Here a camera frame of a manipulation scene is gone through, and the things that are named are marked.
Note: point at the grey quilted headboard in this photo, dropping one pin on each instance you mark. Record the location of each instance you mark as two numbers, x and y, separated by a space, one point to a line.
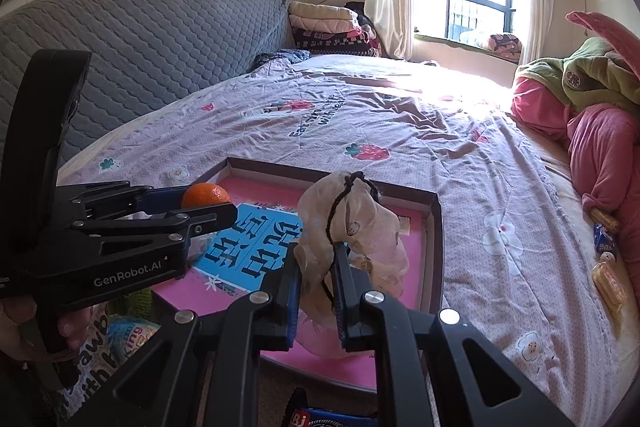
150 47

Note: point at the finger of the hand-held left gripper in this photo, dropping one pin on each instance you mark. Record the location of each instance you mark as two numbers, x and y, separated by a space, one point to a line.
165 200
200 219

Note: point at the pink quilted mat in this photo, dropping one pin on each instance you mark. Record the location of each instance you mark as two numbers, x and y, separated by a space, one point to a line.
612 32

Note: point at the orange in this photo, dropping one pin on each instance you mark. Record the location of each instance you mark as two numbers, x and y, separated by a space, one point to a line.
205 196

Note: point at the green blanket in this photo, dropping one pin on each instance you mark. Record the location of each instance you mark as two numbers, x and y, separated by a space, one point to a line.
590 72

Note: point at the pink quilt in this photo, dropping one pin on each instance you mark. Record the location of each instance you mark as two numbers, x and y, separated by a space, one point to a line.
600 147

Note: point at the grey cardboard box tray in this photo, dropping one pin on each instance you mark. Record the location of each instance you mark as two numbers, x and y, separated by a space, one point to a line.
434 247

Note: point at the person's left hand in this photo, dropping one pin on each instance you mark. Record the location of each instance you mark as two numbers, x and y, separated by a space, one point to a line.
75 328

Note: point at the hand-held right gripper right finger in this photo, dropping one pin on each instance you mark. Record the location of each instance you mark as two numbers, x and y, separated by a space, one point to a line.
341 302

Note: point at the small blue wrapper packet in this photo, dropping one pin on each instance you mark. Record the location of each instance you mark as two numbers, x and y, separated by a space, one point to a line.
605 242

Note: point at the green windowsill mat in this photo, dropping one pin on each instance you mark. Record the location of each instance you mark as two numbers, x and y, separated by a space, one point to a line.
440 41

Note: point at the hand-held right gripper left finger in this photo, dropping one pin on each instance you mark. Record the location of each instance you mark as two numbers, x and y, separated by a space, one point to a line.
291 307

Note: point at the yellow biscuit packet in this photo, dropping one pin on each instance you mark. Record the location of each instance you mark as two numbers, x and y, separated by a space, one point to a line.
610 287

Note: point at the blue white toy egg capsule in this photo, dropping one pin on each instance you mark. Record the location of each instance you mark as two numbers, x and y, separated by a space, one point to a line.
131 336

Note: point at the blue snack packet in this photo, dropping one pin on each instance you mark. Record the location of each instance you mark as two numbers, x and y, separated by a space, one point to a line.
300 414

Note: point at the pink and blue book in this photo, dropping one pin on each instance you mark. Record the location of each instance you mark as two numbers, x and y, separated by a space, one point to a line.
200 298

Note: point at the dark patterned folded blanket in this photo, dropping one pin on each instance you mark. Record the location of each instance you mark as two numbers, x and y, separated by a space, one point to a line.
335 42

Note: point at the blue patterned cloth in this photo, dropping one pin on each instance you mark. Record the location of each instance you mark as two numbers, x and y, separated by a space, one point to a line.
280 58

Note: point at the patterned windowsill cushion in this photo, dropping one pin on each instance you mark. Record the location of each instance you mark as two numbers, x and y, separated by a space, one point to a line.
505 43

